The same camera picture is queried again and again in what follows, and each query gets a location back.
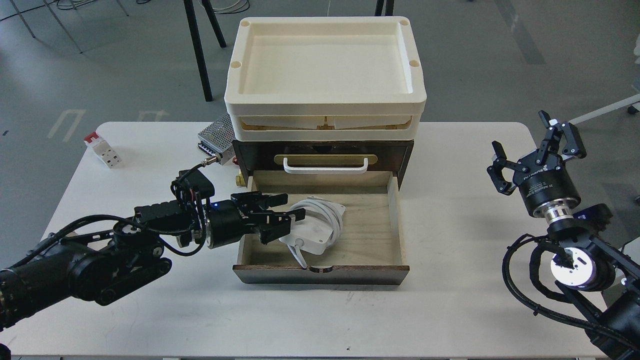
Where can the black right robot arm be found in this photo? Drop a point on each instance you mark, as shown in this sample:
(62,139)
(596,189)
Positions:
(572,263)

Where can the white drawer handle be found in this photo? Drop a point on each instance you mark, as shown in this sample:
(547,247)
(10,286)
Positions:
(325,169)

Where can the white chair base leg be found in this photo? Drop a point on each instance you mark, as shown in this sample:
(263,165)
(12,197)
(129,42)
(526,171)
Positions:
(606,109)

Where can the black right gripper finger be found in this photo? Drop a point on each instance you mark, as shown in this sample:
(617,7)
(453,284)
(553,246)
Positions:
(495,171)
(562,139)

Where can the metal mesh power supply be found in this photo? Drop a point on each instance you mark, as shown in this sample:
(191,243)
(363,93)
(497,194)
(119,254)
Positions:
(216,139)

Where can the white charger with cable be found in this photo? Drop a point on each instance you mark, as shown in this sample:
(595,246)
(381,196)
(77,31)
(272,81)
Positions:
(320,228)

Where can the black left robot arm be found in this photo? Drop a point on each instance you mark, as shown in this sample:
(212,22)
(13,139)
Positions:
(103,258)

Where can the small brass fitting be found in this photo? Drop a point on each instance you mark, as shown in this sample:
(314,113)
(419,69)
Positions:
(240,180)

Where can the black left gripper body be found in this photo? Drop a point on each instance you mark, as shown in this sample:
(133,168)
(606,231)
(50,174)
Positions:
(228,223)

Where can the cream plastic stacked trays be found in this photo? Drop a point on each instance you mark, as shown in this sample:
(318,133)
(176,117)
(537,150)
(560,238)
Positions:
(325,79)

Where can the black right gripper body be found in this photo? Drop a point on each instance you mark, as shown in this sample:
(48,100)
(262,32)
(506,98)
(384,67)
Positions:
(544,182)

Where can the open wooden drawer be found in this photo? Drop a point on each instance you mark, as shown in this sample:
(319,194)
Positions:
(369,250)

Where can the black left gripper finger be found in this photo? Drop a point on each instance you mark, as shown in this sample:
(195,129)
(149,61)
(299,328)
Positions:
(259,201)
(273,225)

